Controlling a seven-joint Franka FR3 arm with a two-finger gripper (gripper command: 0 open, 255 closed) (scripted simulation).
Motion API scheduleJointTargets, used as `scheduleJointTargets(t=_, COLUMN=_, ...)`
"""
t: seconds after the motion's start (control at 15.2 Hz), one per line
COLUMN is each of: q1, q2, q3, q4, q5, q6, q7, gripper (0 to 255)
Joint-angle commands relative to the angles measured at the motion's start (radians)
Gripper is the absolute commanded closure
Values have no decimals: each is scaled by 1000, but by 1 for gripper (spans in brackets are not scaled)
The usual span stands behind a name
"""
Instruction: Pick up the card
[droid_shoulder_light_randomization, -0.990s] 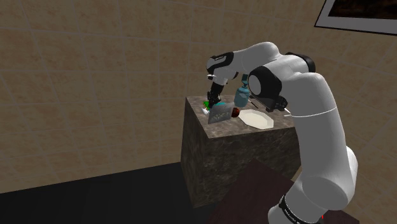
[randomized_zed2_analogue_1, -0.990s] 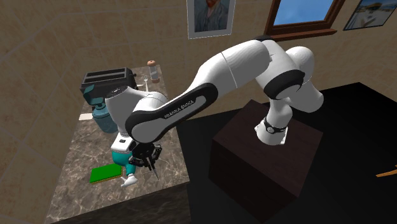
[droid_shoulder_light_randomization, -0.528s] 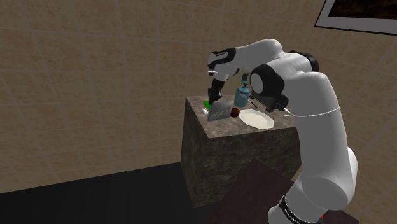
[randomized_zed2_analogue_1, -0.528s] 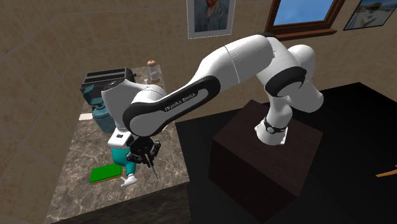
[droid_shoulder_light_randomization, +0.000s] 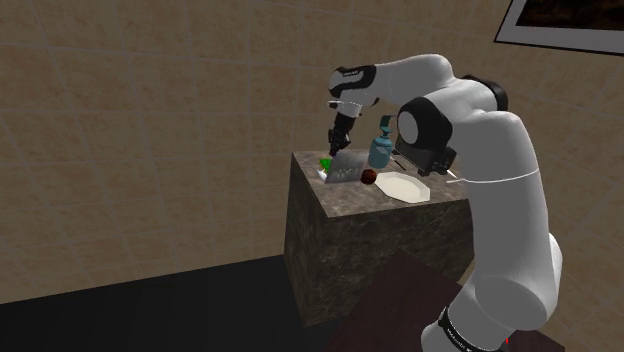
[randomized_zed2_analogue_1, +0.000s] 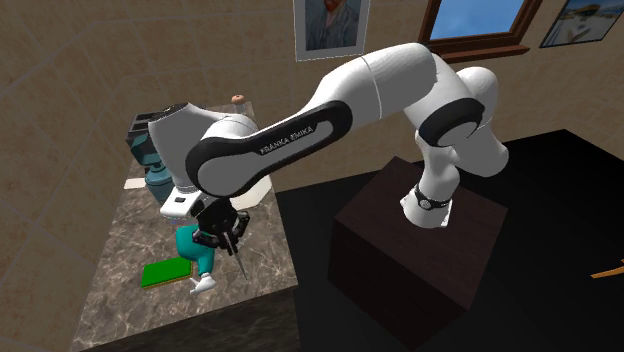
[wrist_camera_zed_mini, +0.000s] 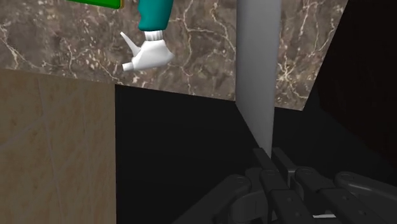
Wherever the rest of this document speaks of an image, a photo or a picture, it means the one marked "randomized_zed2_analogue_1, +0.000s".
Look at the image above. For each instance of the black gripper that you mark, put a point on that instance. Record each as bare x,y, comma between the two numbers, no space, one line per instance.
215,214

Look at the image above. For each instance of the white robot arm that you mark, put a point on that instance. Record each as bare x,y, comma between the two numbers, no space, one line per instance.
390,78

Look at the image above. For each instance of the teal toy figure white shoe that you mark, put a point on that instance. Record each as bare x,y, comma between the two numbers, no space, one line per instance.
192,248

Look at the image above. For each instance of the thin grey metal utensil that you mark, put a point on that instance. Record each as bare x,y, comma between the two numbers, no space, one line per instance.
241,265

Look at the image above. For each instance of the green sponge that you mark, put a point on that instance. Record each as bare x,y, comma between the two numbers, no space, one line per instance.
166,271

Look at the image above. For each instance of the white flat piece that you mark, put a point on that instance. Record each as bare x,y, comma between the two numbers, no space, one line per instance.
135,183

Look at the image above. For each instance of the small tan round thing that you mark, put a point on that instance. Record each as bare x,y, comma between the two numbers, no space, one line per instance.
238,99

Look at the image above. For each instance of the dark slotted box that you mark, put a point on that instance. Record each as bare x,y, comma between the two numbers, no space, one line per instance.
139,122

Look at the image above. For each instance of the dark brown robot stand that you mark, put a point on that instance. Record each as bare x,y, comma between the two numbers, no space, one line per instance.
414,263

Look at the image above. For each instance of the brown framed window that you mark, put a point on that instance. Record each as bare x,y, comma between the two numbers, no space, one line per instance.
475,19

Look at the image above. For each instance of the dark framed landscape picture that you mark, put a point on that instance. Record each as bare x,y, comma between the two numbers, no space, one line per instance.
582,22

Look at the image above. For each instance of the portrait wall picture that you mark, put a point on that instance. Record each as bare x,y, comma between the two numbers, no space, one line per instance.
331,24

